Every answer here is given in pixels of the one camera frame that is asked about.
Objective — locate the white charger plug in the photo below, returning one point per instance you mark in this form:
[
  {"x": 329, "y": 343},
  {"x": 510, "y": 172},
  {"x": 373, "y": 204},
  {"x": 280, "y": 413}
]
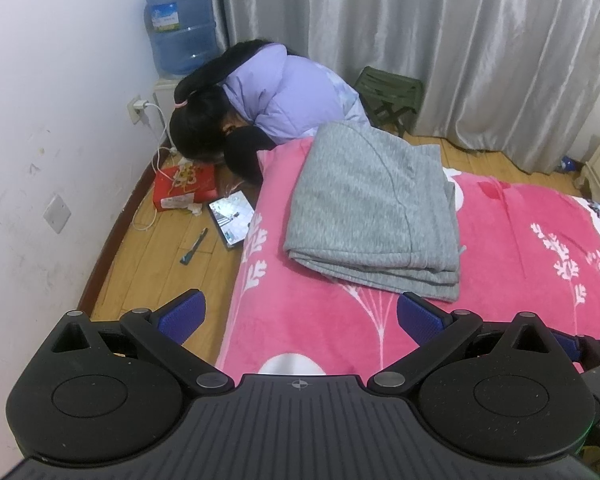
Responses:
[{"x": 142, "y": 105}]

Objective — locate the red gift box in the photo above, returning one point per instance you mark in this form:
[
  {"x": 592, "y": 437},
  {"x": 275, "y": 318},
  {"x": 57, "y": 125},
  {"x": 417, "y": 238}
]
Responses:
[{"x": 185, "y": 187}]

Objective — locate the white wall socket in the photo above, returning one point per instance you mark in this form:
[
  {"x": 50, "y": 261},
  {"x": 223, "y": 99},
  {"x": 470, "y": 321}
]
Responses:
[{"x": 132, "y": 112}]

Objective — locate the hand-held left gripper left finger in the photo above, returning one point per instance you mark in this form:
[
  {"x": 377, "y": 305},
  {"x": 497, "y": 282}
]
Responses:
[{"x": 182, "y": 315}]

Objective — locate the black tablet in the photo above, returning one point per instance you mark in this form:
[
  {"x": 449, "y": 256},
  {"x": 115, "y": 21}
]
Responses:
[{"x": 232, "y": 217}]

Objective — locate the grey hoodie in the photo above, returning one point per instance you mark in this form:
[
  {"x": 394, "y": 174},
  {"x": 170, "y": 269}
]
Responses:
[{"x": 370, "y": 210}]

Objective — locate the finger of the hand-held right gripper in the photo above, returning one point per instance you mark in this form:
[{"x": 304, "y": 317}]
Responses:
[{"x": 570, "y": 347}]

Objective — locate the blue pen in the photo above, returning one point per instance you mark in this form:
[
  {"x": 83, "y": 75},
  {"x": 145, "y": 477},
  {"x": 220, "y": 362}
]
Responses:
[{"x": 194, "y": 246}]

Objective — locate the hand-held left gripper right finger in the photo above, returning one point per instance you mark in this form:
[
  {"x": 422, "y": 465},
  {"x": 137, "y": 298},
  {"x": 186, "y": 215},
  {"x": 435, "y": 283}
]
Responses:
[{"x": 420, "y": 320}]

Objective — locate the silver grey curtain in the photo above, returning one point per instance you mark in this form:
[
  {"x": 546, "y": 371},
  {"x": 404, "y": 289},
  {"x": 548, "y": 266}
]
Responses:
[{"x": 430, "y": 35}]

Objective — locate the pink floral bed blanket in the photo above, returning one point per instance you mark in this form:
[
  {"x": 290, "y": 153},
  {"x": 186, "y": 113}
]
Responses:
[{"x": 505, "y": 260}]

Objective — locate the blue plastic bag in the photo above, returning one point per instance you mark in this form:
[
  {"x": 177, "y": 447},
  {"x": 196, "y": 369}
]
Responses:
[{"x": 567, "y": 163}]

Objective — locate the white water dispenser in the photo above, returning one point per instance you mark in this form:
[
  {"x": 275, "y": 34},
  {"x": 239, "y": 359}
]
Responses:
[{"x": 165, "y": 92}]

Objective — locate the green folding stool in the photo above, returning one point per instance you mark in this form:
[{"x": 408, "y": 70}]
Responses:
[{"x": 387, "y": 95}]

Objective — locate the white crumpled tissue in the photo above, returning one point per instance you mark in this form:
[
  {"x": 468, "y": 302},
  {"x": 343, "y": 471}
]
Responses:
[{"x": 192, "y": 209}]

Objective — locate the white wall switch plate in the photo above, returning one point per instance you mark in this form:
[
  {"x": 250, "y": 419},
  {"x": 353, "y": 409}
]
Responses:
[{"x": 57, "y": 213}]

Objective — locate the blue water jug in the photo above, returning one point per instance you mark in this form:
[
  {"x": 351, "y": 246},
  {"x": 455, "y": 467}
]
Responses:
[{"x": 180, "y": 25}]

